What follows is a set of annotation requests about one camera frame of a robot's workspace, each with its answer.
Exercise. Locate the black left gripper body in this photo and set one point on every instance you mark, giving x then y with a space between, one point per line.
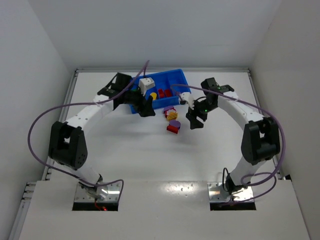
141 102

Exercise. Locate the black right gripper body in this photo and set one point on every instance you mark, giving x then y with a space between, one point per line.
195 113

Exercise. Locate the purple cloud lego block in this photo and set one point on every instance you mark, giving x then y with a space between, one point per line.
169 110

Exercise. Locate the red rectangular lego brick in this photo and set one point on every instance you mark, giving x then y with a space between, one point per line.
168 93

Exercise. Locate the yellow striped lego block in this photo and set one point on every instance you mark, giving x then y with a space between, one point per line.
171 116

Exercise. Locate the purple rounded lego block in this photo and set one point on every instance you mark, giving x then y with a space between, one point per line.
175 123

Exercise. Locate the yellow rounded lego block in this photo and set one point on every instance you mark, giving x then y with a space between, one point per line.
153 95

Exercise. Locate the red scalloped lego block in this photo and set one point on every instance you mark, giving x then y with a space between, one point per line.
161 93

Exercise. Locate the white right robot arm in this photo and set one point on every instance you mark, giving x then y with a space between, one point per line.
260 139

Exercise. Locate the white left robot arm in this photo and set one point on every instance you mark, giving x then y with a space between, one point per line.
67 145

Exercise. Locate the blue divided plastic bin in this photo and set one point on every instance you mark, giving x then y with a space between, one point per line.
164 80

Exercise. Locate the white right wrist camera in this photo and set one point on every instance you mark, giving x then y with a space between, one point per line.
186 98

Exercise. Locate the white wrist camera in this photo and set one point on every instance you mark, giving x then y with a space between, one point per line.
145 84
186 98

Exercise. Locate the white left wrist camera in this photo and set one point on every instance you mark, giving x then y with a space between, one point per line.
145 84

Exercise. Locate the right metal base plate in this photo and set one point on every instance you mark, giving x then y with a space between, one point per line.
218 195

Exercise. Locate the metal base plate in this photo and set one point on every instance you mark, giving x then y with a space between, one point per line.
104 194
218 195

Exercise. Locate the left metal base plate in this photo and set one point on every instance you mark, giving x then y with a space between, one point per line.
104 194

